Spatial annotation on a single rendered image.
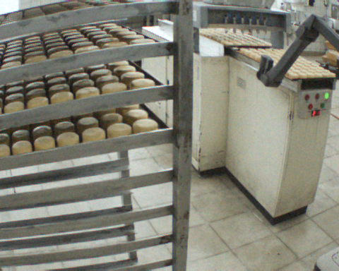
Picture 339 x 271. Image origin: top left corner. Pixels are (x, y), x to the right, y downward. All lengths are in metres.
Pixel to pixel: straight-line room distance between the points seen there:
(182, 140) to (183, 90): 0.10
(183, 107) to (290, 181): 1.46
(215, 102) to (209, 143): 0.27
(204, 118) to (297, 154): 0.74
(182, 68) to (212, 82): 1.72
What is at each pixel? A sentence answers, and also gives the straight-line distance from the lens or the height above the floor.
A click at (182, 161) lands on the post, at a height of 1.01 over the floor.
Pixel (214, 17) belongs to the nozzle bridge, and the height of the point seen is 1.09.
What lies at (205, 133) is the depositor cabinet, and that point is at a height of 0.35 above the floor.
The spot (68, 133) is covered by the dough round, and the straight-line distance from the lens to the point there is 0.85.
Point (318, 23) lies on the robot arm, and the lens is 1.58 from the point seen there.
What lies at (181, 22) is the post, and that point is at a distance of 0.74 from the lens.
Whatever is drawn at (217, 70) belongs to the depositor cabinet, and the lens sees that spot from 2.48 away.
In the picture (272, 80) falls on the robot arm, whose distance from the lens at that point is 1.80.
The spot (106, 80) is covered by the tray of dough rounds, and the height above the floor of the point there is 1.15.
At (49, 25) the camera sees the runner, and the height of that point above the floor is 1.31.
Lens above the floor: 1.40
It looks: 24 degrees down
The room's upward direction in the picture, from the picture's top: straight up
